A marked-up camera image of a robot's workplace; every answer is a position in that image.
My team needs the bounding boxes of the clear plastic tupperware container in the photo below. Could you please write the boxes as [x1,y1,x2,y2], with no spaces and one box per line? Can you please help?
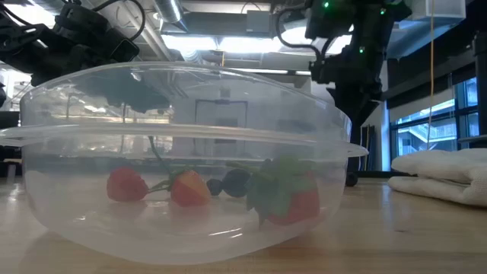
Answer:
[0,61,369,266]

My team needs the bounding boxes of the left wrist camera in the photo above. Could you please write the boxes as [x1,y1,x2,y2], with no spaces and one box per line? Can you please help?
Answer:
[108,37,141,63]

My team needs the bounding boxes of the window with dark frame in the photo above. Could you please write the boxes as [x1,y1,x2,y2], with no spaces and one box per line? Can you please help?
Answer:
[395,78,480,152]

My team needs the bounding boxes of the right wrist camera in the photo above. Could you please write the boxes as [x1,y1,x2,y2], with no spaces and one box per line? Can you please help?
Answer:
[308,60,336,85]

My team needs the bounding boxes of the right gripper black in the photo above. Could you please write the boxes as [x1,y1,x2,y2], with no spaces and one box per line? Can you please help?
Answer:
[326,37,384,175]

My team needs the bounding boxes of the small dark blueberry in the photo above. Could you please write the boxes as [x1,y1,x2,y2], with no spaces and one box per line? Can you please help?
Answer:
[206,177,224,197]

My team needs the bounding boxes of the white plaid folded cloth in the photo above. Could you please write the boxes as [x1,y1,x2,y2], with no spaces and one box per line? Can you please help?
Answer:
[387,148,487,209]

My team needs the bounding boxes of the silver ventilation duct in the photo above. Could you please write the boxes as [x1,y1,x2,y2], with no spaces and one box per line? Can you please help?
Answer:
[154,0,189,33]

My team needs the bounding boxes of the red strawberry with green leaves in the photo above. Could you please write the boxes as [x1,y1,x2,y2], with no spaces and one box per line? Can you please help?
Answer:
[226,155,321,226]

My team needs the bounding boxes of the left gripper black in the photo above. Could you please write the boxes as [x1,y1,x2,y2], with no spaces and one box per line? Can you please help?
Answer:
[41,3,171,114]

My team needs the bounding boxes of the small strawberry with long stem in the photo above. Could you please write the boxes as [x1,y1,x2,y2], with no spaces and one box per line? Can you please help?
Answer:
[147,135,212,209]

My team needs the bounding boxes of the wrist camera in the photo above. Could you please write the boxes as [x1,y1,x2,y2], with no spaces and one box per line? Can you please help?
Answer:
[108,37,141,63]
[308,60,336,85]

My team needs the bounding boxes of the black column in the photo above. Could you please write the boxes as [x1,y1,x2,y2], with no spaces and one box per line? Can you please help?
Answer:
[473,32,487,138]

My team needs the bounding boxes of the ceiling light tube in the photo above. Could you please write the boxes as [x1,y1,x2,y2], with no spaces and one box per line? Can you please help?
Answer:
[231,67,313,76]

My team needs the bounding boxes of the yellow hanging cord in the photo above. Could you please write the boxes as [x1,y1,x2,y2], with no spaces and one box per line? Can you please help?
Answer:
[428,0,435,142]

